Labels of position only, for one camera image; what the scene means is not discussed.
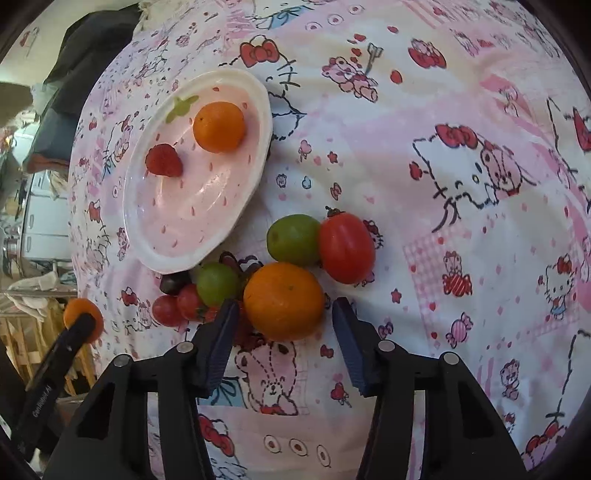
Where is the red strawberry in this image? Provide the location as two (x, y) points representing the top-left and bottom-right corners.
(145, 143), (184, 178)

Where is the green lime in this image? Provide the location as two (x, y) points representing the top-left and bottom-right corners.
(266, 214), (322, 267)
(196, 262), (241, 308)

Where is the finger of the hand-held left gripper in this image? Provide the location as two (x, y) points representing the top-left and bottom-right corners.
(39, 314), (96, 377)

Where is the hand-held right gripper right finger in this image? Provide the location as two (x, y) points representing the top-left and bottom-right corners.
(331, 296), (529, 480)

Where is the large red tomato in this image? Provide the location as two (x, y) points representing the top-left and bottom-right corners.
(318, 209), (376, 284)

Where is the white appliance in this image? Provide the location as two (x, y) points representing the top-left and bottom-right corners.
(18, 173), (75, 268)

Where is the white cloth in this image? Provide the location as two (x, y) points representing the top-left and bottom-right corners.
(7, 272), (61, 324)

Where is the dark purple grape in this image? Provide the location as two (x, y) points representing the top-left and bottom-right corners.
(159, 272), (191, 296)

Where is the pink cartoon printed blanket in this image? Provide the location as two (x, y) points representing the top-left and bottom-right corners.
(67, 0), (591, 480)

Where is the large orange mandarin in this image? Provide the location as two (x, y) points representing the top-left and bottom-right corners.
(243, 262), (325, 342)

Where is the cream knitted blanket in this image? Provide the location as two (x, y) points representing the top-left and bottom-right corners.
(134, 0), (161, 34)

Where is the blue grey cushion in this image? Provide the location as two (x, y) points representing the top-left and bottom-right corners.
(23, 108), (81, 174)

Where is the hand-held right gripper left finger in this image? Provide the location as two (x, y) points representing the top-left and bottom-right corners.
(53, 299), (241, 480)

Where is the small orange mandarin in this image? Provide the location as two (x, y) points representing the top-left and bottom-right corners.
(63, 298), (105, 344)

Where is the dark jacket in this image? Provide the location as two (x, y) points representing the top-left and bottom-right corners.
(44, 4), (141, 116)

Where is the white pink plate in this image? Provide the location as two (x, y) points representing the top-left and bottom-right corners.
(122, 69), (273, 273)

